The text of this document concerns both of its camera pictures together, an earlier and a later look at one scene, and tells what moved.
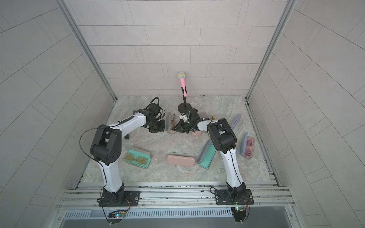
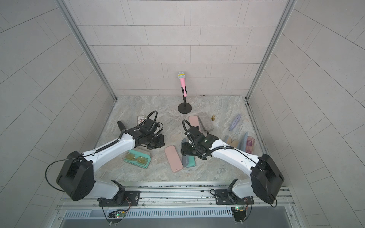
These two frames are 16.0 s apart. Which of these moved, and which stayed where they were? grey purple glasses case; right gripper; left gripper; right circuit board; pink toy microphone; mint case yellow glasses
Moved: left gripper; right gripper
Stayed: right circuit board; mint case yellow glasses; grey purple glasses case; pink toy microphone
